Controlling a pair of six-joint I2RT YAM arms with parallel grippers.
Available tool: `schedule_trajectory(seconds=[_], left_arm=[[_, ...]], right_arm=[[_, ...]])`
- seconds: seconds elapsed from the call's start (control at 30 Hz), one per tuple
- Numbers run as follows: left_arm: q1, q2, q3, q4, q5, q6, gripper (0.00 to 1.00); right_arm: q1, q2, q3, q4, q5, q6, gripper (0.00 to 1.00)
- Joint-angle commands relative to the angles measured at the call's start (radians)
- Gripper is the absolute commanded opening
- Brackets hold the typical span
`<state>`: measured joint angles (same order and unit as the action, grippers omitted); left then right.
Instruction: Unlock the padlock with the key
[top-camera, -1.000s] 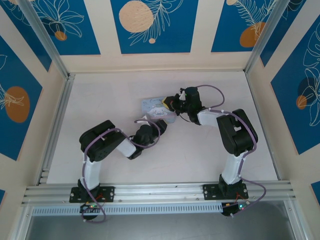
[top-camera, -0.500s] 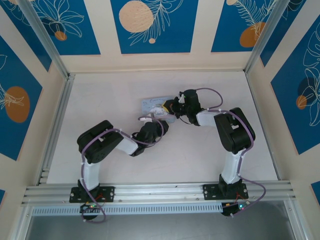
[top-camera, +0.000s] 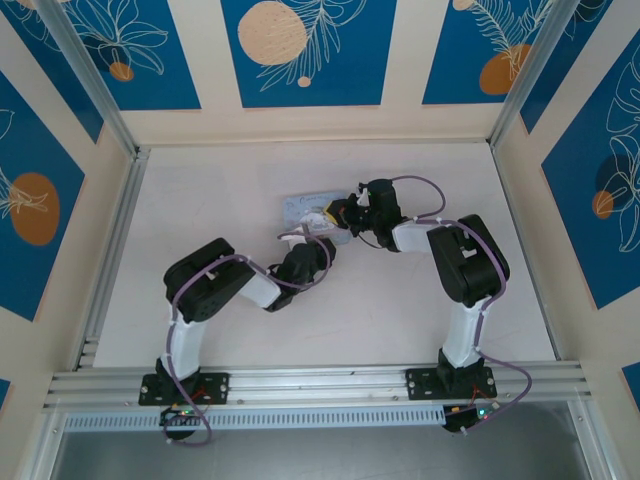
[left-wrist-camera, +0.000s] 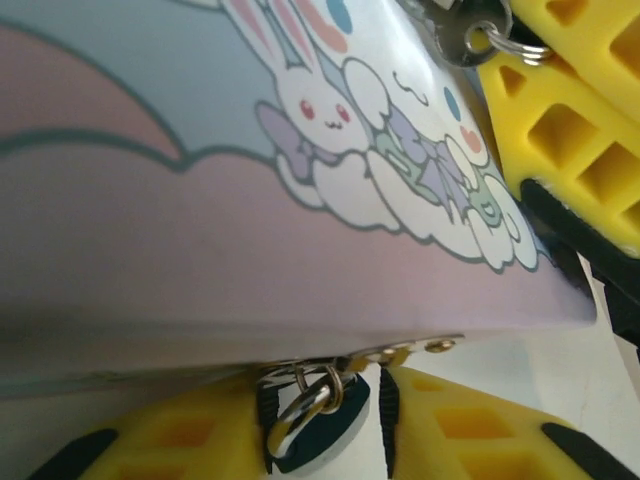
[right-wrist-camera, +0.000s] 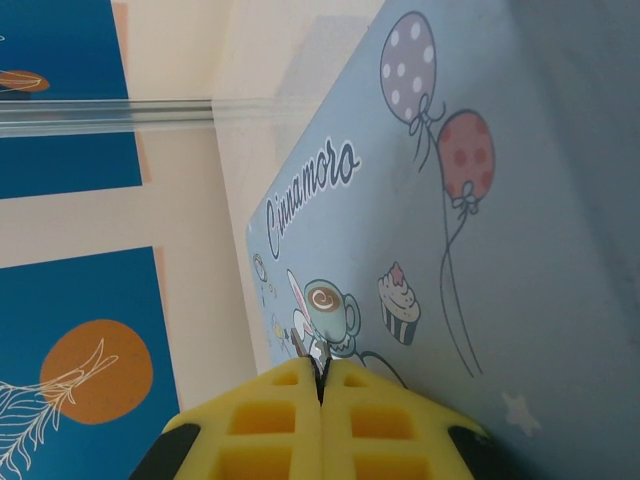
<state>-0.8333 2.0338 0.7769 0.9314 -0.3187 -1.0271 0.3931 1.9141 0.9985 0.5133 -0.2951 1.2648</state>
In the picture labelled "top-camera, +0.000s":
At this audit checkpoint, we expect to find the light blue cartoon pouch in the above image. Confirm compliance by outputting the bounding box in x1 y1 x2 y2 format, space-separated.
281 188 351 247

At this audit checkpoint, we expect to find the small green-lit circuit board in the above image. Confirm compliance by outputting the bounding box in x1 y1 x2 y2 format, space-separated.
441 403 502 434
159 405 207 427

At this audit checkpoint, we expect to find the grey metal sheet panel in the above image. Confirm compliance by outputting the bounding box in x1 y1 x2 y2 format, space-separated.
48 403 617 480

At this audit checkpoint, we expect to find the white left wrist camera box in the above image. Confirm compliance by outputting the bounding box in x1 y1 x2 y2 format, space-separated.
277 224 312 247

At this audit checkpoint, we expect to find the aluminium extrusion rail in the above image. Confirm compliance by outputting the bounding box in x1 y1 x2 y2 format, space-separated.
42 361 595 410

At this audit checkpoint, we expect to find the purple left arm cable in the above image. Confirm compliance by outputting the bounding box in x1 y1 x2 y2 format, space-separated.
163 230 338 447

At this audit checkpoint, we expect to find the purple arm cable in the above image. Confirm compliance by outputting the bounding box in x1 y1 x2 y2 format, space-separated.
163 230 338 447
359 174 534 434

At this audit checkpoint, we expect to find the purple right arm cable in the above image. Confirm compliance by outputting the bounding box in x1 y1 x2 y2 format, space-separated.
359 174 534 434

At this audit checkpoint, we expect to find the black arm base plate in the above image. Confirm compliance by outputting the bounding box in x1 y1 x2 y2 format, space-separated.
138 372 232 408
404 367 499 402

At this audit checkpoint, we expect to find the grey slotted cable duct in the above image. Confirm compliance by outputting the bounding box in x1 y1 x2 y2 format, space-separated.
61 405 447 433

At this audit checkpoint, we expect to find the blue floral wall poster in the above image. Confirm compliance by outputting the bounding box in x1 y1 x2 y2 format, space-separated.
421 0 567 107
220 0 399 109
0 69 87 323
541 48 640 311
48 0 203 112

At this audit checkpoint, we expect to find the aluminium frame post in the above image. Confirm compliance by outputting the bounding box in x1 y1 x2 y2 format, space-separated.
488 0 574 149
35 0 140 157

